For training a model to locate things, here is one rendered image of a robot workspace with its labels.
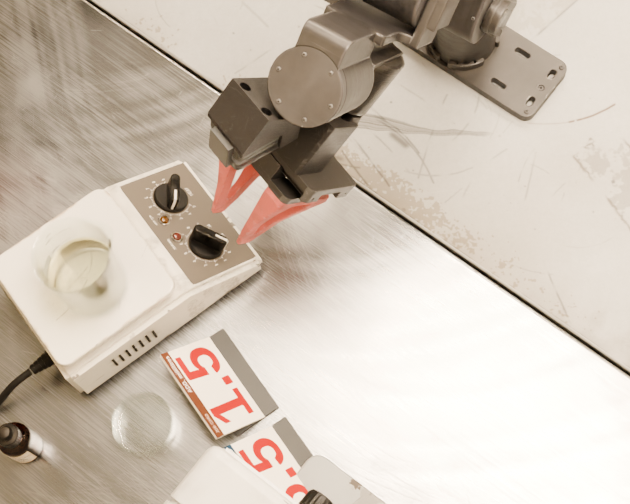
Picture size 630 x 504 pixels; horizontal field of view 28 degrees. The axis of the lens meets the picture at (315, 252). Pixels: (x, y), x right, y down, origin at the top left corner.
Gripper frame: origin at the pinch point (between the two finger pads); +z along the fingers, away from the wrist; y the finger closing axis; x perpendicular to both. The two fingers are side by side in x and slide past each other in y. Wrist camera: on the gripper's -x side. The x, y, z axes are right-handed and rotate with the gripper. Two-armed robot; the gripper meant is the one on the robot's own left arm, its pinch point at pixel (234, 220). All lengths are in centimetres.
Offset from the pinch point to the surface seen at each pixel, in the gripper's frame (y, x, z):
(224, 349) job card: 4.5, 5.6, 13.2
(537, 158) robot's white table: 7.8, 27.8, -12.5
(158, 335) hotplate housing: 0.6, 1.0, 14.6
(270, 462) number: 15.6, 2.5, 14.3
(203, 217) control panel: -5.5, 6.4, 6.6
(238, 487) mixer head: 27, -44, -21
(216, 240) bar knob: -2.1, 4.3, 5.6
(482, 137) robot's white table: 2.9, 26.1, -10.5
